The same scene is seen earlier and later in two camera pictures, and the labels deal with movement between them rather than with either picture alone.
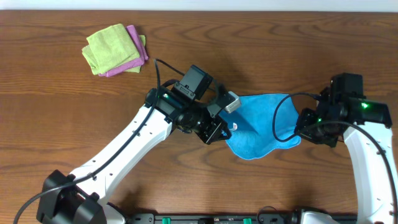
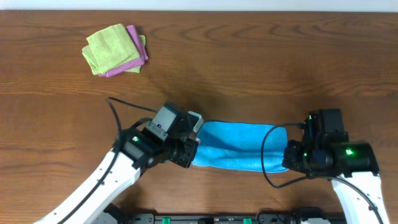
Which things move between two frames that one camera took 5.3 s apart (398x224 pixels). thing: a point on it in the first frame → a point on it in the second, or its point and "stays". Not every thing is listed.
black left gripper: x=210 y=132 → x=190 y=146
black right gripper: x=305 y=114 → x=288 y=157
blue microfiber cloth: x=261 y=124 → x=237 y=146
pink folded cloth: x=143 y=56 stays
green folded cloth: x=111 y=48 stays
